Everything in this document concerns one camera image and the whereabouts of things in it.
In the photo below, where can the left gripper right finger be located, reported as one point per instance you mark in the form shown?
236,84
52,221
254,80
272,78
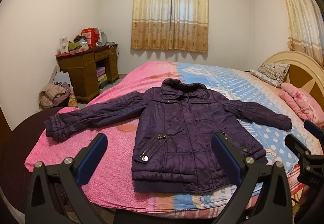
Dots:
262,194

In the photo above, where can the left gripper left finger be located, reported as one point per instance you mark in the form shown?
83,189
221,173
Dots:
45,206

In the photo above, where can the purple padded jacket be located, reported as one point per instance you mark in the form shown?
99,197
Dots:
172,150

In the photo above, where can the beige clothes pile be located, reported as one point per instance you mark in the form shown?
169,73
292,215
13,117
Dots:
53,95

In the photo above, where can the pink folded quilt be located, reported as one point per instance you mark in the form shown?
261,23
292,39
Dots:
303,104

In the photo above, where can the pink and blue bedspread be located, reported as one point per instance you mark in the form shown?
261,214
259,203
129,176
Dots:
111,185

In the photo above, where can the cream wooden headboard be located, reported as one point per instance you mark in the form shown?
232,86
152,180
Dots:
304,72

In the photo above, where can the grey patterned pillow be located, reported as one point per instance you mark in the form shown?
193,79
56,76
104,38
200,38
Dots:
272,73

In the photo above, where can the brown wooden desk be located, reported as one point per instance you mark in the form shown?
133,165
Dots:
82,69

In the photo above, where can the beige side curtain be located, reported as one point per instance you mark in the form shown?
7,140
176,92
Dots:
305,28

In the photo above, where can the white card box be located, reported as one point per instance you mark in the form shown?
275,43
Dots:
64,45

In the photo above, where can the red gift box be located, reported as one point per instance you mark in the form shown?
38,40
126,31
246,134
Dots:
91,36

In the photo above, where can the beige window curtain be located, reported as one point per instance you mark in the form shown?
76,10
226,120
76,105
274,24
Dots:
170,25

